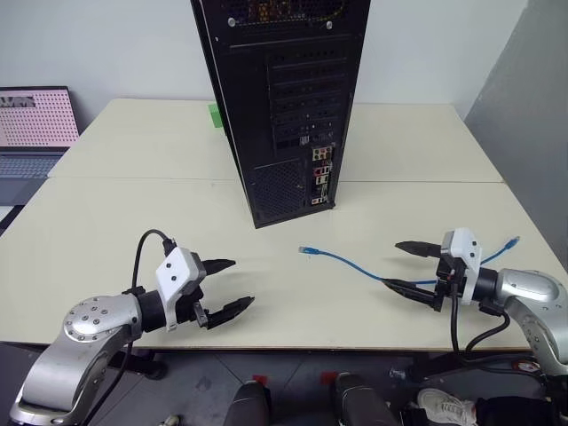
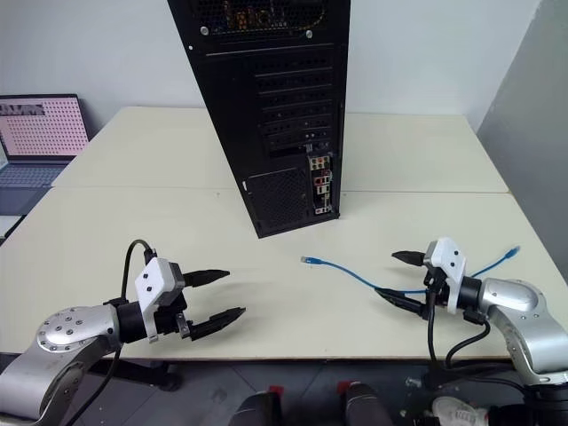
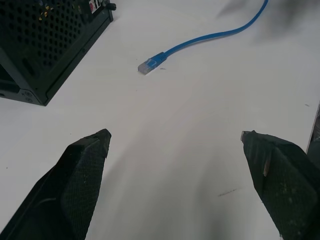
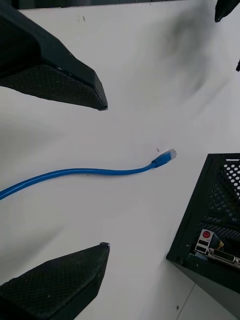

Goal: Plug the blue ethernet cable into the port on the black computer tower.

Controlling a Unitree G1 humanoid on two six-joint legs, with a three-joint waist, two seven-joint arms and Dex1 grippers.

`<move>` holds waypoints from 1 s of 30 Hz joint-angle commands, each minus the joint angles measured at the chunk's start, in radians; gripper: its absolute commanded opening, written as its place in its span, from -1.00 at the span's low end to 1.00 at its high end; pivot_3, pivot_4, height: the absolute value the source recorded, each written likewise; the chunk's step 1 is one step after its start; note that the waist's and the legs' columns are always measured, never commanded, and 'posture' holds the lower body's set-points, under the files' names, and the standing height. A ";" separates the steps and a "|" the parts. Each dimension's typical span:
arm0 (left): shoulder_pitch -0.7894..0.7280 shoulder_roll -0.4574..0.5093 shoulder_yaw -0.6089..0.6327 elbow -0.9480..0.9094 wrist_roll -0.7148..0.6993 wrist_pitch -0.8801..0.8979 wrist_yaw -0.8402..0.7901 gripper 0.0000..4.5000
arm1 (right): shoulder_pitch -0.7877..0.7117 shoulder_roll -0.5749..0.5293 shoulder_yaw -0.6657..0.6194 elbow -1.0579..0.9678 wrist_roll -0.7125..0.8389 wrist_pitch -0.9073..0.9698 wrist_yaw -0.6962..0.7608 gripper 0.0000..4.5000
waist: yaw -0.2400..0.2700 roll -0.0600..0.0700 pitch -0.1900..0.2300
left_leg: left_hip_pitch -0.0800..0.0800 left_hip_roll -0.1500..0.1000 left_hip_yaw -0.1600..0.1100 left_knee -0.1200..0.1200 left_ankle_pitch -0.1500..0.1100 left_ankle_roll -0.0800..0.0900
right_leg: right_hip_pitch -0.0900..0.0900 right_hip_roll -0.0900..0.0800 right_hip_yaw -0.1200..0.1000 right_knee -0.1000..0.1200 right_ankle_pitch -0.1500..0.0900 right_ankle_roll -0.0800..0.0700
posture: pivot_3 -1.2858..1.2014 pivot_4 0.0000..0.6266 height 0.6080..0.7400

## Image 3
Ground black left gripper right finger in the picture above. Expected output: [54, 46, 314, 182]
[240, 130, 320, 240]

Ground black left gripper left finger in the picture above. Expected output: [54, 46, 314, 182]
[0, 128, 112, 240]

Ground black computer case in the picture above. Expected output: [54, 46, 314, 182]
[0, 0, 117, 107]

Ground blue ethernet cable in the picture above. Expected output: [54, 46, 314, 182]
[137, 0, 270, 75]

